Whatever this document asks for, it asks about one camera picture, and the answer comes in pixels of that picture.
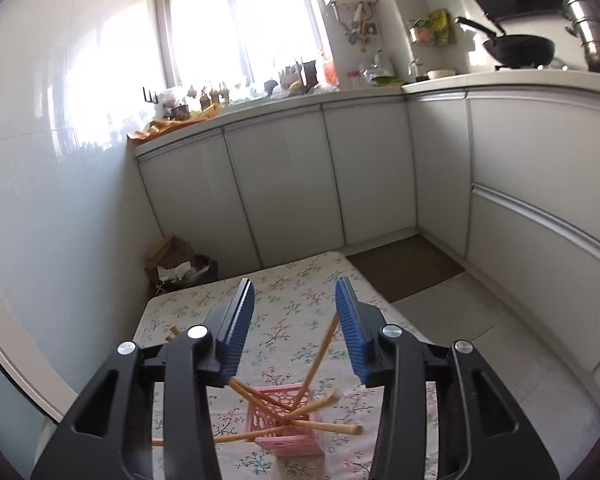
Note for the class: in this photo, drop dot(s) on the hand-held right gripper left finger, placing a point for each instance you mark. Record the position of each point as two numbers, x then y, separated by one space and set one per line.
237 330

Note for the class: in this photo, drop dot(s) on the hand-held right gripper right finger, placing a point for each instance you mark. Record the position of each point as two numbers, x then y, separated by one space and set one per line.
352 330

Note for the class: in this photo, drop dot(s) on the pile of wooden chopsticks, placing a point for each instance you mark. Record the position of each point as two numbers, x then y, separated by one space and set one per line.
260 396

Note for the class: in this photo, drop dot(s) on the pink perforated utensil holder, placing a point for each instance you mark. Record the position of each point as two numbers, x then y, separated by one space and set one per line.
290 442

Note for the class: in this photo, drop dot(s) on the floral tablecloth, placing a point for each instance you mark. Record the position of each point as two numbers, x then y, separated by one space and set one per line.
290 300

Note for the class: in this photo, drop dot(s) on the dark trash bin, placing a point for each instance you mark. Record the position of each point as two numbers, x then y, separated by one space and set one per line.
205 267

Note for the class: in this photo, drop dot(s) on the brown floor mat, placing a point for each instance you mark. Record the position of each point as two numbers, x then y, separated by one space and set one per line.
405 265

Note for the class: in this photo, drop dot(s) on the white kitchen cabinets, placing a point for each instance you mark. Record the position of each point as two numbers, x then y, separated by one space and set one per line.
280 185

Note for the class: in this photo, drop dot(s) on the orange brown packaging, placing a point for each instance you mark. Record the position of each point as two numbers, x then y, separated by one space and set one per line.
175 122

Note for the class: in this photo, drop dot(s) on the green vegetables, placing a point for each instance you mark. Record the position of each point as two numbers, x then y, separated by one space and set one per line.
386 80

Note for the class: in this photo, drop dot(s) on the red liquid bottle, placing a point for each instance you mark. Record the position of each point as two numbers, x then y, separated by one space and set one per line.
330 72

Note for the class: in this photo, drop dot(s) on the dark brown container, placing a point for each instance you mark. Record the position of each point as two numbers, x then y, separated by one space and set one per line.
310 74

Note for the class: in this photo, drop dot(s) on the clear plastic jug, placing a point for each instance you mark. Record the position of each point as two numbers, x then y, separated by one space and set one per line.
382 67

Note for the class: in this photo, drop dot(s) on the metal faucet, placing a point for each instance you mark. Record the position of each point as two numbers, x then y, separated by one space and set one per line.
412 67

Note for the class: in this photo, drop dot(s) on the white bowl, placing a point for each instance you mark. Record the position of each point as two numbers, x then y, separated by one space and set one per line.
440 74

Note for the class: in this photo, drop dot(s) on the white kitchen countertop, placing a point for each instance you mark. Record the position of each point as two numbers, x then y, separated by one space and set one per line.
530 80

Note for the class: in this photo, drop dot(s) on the kitchen window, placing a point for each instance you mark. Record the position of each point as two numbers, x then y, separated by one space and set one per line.
260 20

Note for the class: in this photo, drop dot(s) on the yellow green packet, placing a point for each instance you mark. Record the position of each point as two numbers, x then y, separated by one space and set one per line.
440 25

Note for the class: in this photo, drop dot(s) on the black wok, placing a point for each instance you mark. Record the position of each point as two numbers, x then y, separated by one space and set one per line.
520 50

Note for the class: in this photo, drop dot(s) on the gas stove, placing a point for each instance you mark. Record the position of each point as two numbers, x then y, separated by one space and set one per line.
560 66

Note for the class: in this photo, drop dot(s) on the stainless steel steamer pot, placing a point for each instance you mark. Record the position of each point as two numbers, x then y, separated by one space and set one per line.
595 35

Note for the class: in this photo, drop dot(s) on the black pronged wall hook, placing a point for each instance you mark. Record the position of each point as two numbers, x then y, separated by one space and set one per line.
150 97

